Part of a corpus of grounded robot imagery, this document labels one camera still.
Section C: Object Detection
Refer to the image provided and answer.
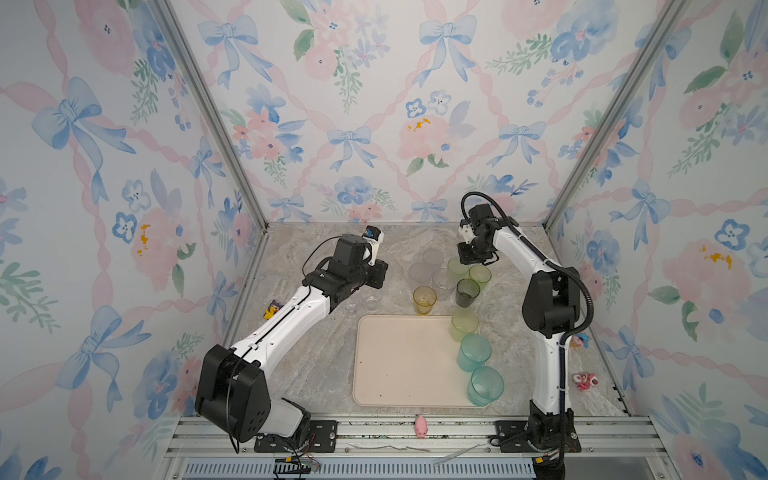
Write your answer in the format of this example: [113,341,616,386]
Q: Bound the pink pig toy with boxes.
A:
[414,415,428,439]

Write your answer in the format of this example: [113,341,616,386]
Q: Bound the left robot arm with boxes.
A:
[194,226,388,448]

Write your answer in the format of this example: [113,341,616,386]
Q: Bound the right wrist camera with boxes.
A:
[459,219,475,244]

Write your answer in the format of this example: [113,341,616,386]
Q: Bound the dimpled clear cup front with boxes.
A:
[408,262,434,289]

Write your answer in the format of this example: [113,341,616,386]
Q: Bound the pink bear toy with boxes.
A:
[572,372,599,392]

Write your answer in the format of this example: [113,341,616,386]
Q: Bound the cream plastic tray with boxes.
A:
[352,315,476,409]

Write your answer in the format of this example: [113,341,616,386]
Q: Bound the pink blue toy figure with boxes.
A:
[570,333,590,349]

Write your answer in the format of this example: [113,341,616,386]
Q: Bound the black corrugated cable hose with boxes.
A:
[460,191,596,480]

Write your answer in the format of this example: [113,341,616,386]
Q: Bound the small clear glass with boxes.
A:
[362,291,383,313]

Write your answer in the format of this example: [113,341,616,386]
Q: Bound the aluminium left corner post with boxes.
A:
[148,0,268,234]

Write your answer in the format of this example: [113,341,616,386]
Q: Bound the smooth clear plastic cup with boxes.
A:
[431,268,458,300]

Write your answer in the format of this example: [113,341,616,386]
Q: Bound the dimpled clear cup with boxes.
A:
[408,262,434,289]
[422,248,445,269]

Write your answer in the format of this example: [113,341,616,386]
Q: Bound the purple yellow toy figure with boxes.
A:
[263,300,283,320]

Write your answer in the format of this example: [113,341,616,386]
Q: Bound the dimpled clear cup rear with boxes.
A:
[422,248,445,269]

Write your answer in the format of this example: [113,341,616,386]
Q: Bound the dimpled light green cup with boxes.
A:
[447,257,471,283]

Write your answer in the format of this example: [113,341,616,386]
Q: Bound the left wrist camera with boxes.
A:
[362,225,384,266]

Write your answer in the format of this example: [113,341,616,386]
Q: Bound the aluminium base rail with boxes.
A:
[155,415,681,479]

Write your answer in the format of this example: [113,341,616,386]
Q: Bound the smooth green plastic cup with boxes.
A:
[468,265,493,290]

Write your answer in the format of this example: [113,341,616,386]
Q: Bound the smoky grey plastic cup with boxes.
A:
[455,278,481,308]

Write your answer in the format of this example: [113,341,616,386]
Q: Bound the dimpled yellow-green plastic cup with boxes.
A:
[450,308,479,342]

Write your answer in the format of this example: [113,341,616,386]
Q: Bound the aluminium corner post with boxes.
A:
[542,0,690,233]
[148,0,268,234]

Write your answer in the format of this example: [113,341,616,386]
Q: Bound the yellow plastic cup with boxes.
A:
[412,286,438,315]

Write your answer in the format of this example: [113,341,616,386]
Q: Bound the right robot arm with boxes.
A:
[457,200,594,453]

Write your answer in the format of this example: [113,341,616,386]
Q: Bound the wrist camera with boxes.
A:
[362,225,384,266]
[459,219,475,244]

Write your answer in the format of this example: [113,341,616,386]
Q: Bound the aluminium right corner post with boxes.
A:
[542,0,690,233]

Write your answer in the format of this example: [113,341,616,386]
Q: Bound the dimpled teal plastic cup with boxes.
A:
[467,366,505,407]

